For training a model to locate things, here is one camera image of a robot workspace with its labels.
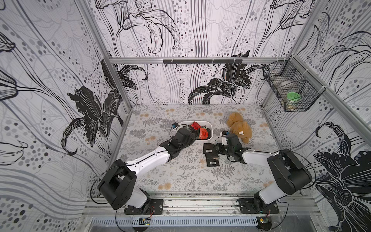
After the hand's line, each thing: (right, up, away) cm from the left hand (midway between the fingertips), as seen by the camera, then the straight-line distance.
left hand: (192, 137), depth 86 cm
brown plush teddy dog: (+29, +10, +13) cm, 34 cm away
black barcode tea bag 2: (+12, -15, +3) cm, 19 cm away
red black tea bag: (+8, +1, +10) cm, 12 cm away
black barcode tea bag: (+11, -8, +7) cm, 15 cm away
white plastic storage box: (+11, +8, +15) cm, 20 cm away
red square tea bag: (+3, +6, +14) cm, 16 cm away
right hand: (+15, -6, +8) cm, 18 cm away
